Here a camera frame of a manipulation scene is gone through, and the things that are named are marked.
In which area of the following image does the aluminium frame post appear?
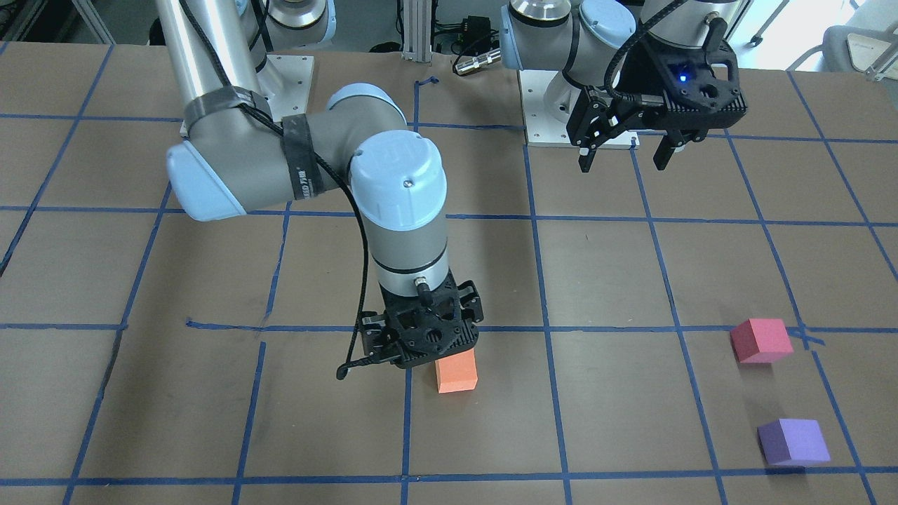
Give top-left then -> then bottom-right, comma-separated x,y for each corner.
400,0 -> 435,64

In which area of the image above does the orange foam cube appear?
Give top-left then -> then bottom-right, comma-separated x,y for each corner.
435,349 -> 478,394

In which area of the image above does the brown paper table mat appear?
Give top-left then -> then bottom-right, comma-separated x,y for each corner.
0,42 -> 898,505

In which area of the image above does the pink foam cube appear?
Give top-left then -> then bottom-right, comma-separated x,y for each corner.
729,318 -> 794,364

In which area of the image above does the purple foam cube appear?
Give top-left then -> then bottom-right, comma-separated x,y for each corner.
757,419 -> 831,467

